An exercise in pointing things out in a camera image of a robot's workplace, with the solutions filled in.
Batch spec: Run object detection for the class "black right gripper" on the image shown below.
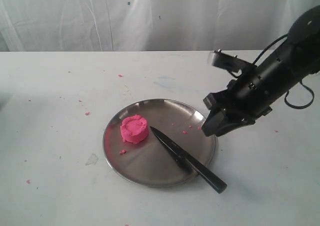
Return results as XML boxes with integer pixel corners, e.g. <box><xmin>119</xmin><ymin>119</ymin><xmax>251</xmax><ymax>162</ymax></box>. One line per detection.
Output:
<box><xmin>201</xmin><ymin>70</ymin><xmax>273</xmax><ymax>137</ymax></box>

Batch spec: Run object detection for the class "black knife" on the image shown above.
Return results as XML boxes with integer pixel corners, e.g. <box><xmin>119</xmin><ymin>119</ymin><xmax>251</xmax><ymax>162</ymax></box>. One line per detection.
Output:
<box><xmin>150</xmin><ymin>126</ymin><xmax>228</xmax><ymax>194</ymax></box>

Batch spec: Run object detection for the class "pink clay lump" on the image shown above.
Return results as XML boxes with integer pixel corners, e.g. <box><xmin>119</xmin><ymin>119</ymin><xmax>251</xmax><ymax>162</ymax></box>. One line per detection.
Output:
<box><xmin>120</xmin><ymin>114</ymin><xmax>149</xmax><ymax>144</ymax></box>

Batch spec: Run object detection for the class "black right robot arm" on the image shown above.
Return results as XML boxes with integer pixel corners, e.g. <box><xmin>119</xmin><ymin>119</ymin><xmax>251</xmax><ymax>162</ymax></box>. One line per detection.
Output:
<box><xmin>201</xmin><ymin>6</ymin><xmax>320</xmax><ymax>137</ymax></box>

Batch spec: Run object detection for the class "round steel plate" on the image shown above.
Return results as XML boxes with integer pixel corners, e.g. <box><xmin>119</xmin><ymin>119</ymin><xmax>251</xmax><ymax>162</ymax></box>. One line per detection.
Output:
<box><xmin>103</xmin><ymin>98</ymin><xmax>217</xmax><ymax>188</ymax></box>

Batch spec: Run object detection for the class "white plastic backdrop curtain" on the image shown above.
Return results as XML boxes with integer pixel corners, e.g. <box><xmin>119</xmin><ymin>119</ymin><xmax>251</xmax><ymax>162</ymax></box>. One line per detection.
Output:
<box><xmin>0</xmin><ymin>0</ymin><xmax>320</xmax><ymax>52</ymax></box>

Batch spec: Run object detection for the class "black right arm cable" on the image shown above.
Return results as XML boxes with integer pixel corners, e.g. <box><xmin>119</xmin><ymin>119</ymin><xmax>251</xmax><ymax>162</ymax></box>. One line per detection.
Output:
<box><xmin>229</xmin><ymin>34</ymin><xmax>316</xmax><ymax>110</ymax></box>

